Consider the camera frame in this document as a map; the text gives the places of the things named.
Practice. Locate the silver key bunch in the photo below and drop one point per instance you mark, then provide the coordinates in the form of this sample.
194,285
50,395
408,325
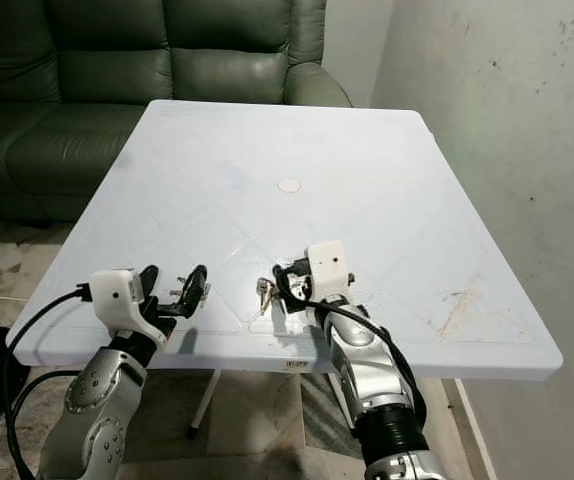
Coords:
264,293

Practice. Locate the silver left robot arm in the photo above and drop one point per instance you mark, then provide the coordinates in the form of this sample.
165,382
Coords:
92,405

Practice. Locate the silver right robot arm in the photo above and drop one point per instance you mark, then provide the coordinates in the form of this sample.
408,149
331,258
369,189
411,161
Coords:
367,375

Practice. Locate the round white table hole cap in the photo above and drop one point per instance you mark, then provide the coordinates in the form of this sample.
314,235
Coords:
288,185

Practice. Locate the small table edge sticker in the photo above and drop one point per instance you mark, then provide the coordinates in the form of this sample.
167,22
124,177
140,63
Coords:
298,367

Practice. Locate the white table leg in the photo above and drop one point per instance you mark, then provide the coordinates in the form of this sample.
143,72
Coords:
206,405

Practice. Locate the white plastic square table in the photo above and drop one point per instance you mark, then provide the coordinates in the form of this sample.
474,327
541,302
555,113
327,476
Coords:
407,220

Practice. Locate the dark green leather sofa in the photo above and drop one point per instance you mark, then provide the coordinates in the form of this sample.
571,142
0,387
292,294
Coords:
97,60

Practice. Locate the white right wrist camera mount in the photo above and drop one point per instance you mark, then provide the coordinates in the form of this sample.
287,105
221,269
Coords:
329,268

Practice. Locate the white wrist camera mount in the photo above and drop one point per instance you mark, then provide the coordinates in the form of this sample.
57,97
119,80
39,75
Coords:
117,295
329,268

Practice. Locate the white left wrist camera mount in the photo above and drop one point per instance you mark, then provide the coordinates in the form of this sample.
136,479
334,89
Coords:
117,295

